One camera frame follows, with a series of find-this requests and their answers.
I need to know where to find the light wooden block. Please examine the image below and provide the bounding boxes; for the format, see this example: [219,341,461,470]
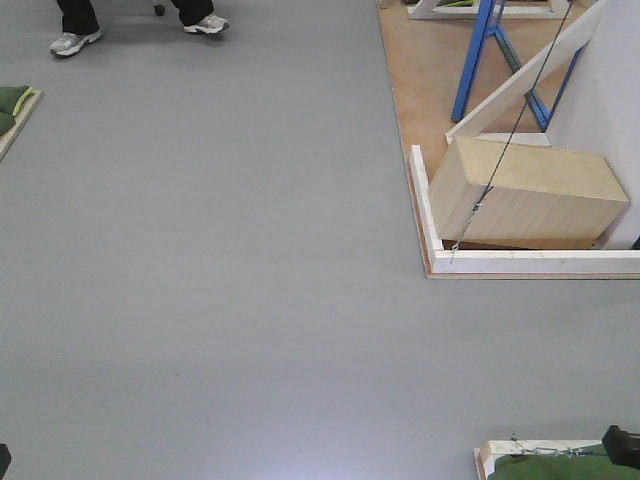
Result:
[429,137,629,250]

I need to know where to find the plywood base platform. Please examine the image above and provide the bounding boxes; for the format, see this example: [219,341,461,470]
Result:
[375,0,640,280]

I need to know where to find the right white sneaker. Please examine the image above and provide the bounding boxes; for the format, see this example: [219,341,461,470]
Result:
[183,13,230,35]

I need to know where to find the white sneaker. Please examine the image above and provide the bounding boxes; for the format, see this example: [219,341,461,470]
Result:
[183,13,230,35]
[49,30,102,58]

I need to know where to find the green sandbag lower right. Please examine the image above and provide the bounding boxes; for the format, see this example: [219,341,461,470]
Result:
[488,455,639,480]

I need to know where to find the green sandbag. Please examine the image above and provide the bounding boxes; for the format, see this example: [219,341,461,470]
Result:
[488,455,639,480]
[0,85,35,135]

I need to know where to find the left white sneaker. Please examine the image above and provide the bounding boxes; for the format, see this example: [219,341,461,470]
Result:
[49,30,102,58]

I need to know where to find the plywood platform at left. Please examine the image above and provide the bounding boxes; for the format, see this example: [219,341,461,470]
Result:
[0,89,43,160]

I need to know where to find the person's black trouser legs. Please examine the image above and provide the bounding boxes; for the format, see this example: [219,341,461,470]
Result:
[57,0,215,35]

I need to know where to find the green sandbag far left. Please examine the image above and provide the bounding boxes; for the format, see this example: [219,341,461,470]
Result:
[0,85,35,135]

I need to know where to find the black robot part right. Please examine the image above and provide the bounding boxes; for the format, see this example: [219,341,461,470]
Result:
[601,425,640,470]

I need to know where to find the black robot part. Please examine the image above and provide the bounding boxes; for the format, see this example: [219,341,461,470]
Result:
[0,444,12,478]
[601,425,640,470]

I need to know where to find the black robot part left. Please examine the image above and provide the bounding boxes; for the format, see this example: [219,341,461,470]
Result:
[0,444,12,478]

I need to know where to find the black guy rope with turnbuckle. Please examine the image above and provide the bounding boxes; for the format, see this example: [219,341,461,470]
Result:
[448,0,572,264]

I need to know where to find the white wooden frame with brace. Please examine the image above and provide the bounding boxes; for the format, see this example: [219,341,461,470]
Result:
[405,1,639,280]

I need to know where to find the white frame far background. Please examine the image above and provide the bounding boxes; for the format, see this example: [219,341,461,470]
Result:
[407,1,569,20]

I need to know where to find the white frame lower right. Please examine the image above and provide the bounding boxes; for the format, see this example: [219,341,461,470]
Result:
[474,439,601,480]

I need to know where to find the blue metal support frame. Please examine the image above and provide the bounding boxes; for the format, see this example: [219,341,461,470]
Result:
[451,5,585,132]

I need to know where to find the white wall panel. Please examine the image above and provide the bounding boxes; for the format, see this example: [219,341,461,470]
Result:
[547,1,639,249]

